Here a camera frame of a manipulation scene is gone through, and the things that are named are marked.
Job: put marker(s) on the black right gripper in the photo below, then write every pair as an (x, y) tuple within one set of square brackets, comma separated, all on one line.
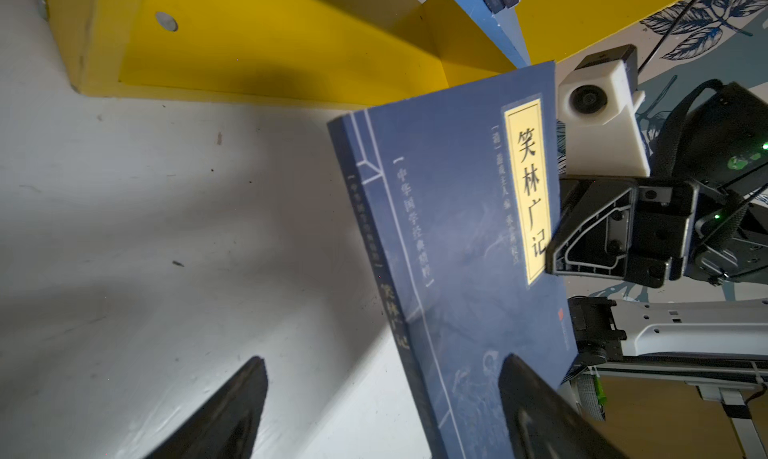
[(618, 227)]

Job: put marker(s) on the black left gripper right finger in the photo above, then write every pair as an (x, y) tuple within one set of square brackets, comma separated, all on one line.
[(541, 423)]

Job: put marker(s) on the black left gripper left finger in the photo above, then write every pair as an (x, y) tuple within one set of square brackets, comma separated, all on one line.
[(226, 425)]

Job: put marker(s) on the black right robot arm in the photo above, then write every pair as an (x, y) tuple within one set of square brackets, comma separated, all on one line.
[(696, 216)]

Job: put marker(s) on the yellow shelf with coloured boards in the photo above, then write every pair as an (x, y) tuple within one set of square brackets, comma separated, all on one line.
[(335, 53)]

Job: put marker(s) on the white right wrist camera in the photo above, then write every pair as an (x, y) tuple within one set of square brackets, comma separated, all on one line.
[(597, 103)]

